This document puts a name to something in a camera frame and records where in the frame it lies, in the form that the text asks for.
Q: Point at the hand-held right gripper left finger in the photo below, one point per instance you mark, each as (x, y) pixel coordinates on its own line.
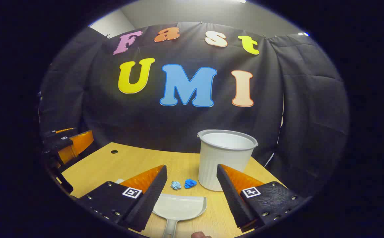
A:
(152, 198)

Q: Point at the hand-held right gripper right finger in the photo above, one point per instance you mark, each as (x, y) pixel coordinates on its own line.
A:
(233, 198)

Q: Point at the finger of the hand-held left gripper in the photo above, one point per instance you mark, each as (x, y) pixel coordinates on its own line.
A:
(63, 130)
(78, 143)

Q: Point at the light blue paper ball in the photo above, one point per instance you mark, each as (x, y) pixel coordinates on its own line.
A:
(175, 185)

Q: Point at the grey plastic dustpan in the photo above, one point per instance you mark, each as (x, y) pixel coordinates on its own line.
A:
(178, 206)

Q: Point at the white ribbed garbage bin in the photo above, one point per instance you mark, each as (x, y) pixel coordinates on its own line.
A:
(225, 162)

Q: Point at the dark blue paper ball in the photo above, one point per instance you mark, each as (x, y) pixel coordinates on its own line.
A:
(190, 183)

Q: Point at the black backdrop cloth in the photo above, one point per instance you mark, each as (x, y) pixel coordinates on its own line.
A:
(178, 125)

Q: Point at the ceiling light panel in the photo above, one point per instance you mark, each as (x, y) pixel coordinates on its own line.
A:
(241, 1)
(303, 34)

